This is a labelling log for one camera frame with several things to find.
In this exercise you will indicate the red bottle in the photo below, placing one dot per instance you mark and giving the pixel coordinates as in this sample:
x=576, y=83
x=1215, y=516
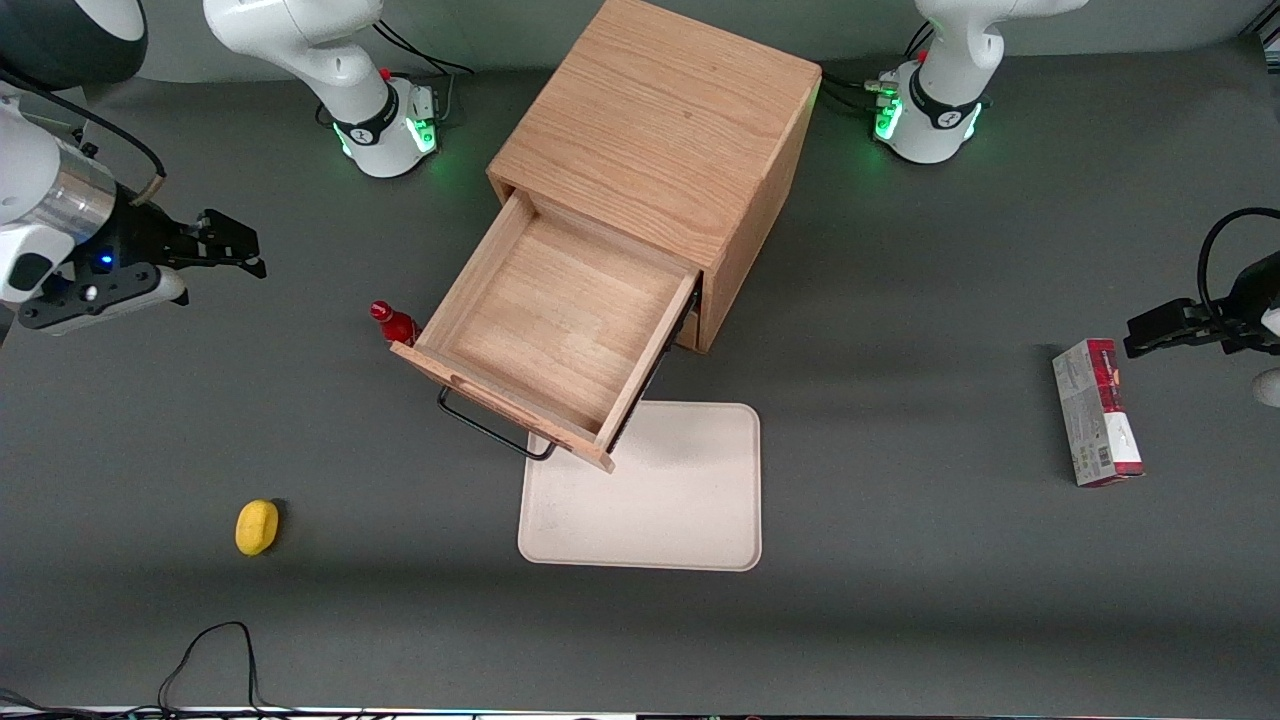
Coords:
x=395, y=322

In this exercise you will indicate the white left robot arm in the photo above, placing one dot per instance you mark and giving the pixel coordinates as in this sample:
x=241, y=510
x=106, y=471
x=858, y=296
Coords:
x=940, y=120

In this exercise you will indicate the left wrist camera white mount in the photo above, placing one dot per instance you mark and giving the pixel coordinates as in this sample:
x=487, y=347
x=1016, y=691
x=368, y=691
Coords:
x=1270, y=388

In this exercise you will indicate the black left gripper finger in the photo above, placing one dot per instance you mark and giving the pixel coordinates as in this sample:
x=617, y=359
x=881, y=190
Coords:
x=1208, y=320
x=1155, y=332

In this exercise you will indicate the cream plastic tray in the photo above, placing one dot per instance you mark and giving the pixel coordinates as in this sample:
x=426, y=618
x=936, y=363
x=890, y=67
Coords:
x=680, y=500

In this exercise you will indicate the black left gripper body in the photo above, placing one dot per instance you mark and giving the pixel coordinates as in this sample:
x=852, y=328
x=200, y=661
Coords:
x=1247, y=302

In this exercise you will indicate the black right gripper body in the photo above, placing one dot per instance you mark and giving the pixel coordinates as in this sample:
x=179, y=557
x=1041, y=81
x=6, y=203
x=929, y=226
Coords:
x=141, y=238

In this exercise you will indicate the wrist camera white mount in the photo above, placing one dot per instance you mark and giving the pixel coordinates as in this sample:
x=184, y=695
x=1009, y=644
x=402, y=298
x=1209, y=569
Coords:
x=1270, y=388
x=120, y=290

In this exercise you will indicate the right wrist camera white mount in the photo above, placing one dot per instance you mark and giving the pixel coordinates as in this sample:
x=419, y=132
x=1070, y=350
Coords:
x=120, y=290

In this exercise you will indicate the red plaid cardboard box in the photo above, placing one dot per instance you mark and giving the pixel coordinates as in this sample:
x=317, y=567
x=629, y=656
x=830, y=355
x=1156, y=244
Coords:
x=1090, y=420

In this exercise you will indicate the wooden drawer cabinet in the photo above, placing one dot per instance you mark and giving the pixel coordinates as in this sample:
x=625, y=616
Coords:
x=670, y=110

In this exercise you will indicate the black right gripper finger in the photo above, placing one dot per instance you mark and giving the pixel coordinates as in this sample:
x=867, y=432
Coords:
x=228, y=238
x=180, y=248

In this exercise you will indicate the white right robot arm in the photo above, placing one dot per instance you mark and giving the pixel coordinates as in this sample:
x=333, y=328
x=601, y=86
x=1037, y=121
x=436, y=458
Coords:
x=300, y=40

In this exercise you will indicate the yellow lemon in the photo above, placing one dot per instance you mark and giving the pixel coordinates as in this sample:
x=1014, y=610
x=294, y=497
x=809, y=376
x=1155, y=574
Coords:
x=257, y=528

